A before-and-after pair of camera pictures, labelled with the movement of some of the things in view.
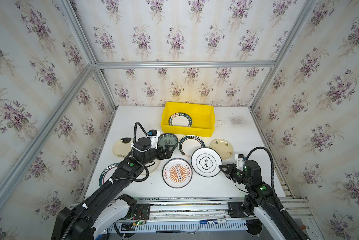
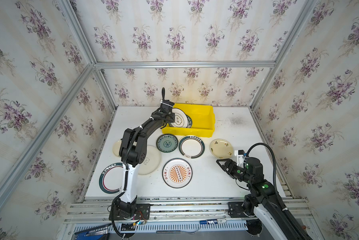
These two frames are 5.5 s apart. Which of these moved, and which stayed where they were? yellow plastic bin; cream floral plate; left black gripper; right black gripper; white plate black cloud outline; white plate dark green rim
Moved: left black gripper; white plate black cloud outline
Stayed: cream floral plate; right black gripper; white plate dark green rim; yellow plastic bin
